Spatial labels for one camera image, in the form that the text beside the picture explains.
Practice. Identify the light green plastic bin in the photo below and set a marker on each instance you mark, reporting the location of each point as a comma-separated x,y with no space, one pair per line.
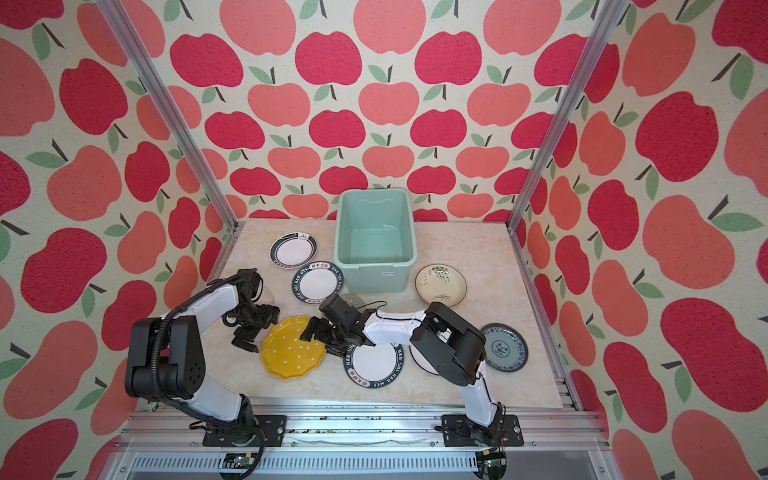
375,244

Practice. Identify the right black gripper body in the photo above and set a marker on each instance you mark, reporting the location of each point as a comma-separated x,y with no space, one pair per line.
336,333

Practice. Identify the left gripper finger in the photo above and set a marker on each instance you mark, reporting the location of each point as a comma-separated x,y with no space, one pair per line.
250,334
244,344

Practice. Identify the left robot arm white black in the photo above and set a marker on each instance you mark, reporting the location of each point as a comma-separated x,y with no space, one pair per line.
166,362

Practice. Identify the white plate black line pattern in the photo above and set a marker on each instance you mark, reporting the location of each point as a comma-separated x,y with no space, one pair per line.
422,362

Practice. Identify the blue white patterned plate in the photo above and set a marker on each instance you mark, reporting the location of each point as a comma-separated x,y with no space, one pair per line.
506,349

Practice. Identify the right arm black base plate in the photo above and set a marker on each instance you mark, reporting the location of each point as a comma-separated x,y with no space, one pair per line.
459,431

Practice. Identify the front aluminium rail base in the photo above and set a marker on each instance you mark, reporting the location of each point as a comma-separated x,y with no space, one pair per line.
334,440

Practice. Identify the white plate green red rim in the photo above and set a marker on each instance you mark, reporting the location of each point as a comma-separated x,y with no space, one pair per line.
293,250

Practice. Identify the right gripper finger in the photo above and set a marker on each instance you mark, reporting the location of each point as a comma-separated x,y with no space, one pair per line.
311,330
332,345

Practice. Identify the right aluminium frame post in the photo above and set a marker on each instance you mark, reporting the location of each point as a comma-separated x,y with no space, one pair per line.
601,33

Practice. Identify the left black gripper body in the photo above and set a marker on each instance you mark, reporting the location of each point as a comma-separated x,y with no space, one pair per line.
256,314

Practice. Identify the grey clear glass plate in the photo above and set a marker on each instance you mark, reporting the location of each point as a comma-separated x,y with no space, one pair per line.
352,302

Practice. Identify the left aluminium frame post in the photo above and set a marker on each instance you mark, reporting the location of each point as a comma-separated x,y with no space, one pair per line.
119,21

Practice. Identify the yellow polka dot plate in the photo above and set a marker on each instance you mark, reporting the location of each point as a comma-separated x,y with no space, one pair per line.
285,356

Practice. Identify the small green rim lettered plate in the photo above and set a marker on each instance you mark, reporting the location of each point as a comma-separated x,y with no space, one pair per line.
315,281

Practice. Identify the cream plate with plant motif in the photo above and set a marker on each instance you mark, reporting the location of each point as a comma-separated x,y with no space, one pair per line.
441,283

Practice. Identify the aluminium frame post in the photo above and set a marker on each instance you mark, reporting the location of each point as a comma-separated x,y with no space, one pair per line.
119,21
601,33

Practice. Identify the large green rim lettered plate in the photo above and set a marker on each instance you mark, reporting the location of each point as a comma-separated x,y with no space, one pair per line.
374,367

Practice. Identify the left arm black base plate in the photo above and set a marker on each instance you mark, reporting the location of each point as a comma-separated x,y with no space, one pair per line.
270,427

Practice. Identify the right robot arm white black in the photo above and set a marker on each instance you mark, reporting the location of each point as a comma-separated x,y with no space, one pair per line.
453,346

